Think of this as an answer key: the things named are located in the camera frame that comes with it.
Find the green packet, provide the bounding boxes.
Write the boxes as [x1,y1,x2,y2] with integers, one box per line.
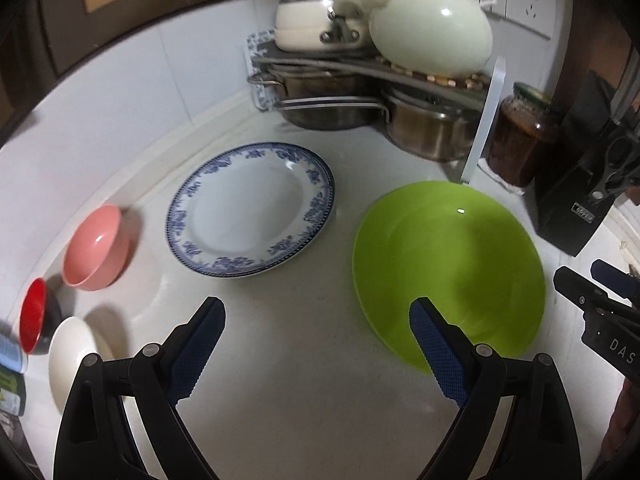
[0,365,27,417]

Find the red bowl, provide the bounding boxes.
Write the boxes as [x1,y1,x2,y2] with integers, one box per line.
[19,277,63,356]

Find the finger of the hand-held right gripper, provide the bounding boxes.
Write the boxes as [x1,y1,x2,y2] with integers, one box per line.
[590,259,640,298]
[553,266,640,313]

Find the steel pots on rack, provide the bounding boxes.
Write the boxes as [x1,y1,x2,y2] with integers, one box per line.
[244,30,508,183]

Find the black scissors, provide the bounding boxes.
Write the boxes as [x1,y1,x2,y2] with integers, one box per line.
[600,130,640,201]

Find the deep steel pot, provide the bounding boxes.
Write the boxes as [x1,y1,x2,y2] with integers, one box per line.
[385,85,483,163]

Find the large white ceramic pot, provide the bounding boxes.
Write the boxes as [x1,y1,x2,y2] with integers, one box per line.
[367,0,496,75]

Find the green plate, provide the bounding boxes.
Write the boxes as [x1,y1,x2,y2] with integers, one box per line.
[352,181,546,376]

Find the wooden trivet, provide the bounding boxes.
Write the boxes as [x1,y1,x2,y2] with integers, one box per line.
[380,57,493,92]

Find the pink bowl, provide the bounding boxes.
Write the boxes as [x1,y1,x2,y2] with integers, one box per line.
[61,204,133,292]

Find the glass jar of dark sauce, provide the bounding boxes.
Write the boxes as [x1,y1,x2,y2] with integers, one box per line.
[486,82,563,188]

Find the white pump bottle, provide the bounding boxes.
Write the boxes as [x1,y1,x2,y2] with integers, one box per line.
[0,332,28,375]

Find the white bowl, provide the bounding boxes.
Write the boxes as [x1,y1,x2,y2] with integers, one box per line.
[48,316,101,416]

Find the small white pot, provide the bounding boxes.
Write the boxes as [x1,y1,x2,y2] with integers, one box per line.
[274,0,371,53]

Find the wide steel pot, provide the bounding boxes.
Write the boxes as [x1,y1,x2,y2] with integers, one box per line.
[247,67,388,131]

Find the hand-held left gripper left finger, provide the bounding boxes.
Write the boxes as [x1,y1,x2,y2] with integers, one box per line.
[52,296,226,480]

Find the black knife block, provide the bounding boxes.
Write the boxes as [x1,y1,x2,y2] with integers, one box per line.
[534,70,640,258]

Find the person's right hand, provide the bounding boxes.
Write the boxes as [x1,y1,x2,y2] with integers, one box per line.
[602,375,640,463]

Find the blue patterned white plate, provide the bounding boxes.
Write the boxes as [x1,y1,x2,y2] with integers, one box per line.
[165,142,336,279]

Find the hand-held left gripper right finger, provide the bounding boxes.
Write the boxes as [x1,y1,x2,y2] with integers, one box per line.
[409,296,583,480]

